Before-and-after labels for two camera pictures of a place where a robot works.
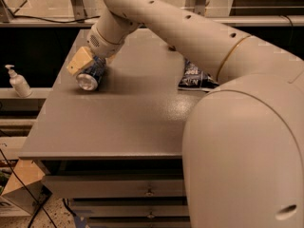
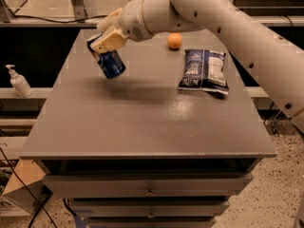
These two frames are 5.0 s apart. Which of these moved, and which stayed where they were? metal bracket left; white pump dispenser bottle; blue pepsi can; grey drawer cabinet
Moved: blue pepsi can
Stayed: grey drawer cabinet; white pump dispenser bottle; metal bracket left
